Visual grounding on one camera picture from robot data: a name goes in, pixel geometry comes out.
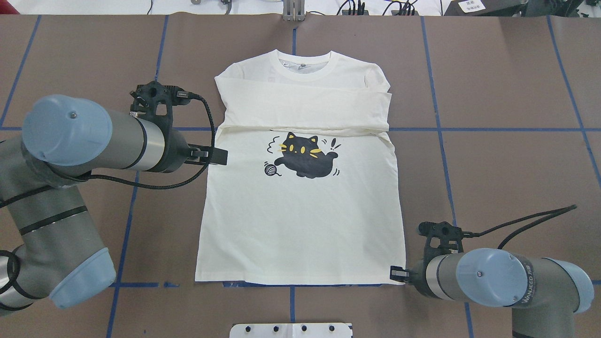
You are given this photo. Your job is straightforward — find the cream long-sleeve cat shirt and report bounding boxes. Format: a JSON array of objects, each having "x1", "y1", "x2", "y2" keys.
[{"x1": 194, "y1": 51, "x2": 407, "y2": 286}]

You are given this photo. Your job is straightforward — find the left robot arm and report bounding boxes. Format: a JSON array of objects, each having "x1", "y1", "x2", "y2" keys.
[{"x1": 1, "y1": 88, "x2": 227, "y2": 316}]

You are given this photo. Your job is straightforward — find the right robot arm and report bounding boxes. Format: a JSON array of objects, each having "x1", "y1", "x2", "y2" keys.
[{"x1": 389, "y1": 248, "x2": 595, "y2": 338}]

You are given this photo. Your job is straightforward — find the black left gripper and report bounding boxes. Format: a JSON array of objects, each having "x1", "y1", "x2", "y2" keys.
[{"x1": 160, "y1": 128, "x2": 228, "y2": 173}]

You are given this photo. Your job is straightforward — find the aluminium frame post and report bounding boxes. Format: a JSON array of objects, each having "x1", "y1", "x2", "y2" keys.
[{"x1": 283, "y1": 0, "x2": 306, "y2": 22}]

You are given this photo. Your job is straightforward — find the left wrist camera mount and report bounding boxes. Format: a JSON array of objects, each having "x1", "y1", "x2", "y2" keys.
[{"x1": 130, "y1": 81, "x2": 191, "y2": 133}]

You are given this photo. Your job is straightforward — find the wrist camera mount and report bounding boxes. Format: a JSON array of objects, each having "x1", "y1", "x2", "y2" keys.
[
  {"x1": 130, "y1": 81, "x2": 191, "y2": 133},
  {"x1": 417, "y1": 221, "x2": 476, "y2": 265}
]

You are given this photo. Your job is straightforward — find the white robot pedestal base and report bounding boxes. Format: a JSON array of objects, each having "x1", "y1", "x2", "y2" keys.
[{"x1": 229, "y1": 323, "x2": 354, "y2": 338}]

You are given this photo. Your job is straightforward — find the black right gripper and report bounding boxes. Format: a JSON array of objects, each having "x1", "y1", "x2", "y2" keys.
[{"x1": 389, "y1": 261, "x2": 439, "y2": 299}]

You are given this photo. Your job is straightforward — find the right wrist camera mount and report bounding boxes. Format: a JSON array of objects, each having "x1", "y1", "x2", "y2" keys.
[{"x1": 417, "y1": 221, "x2": 476, "y2": 265}]

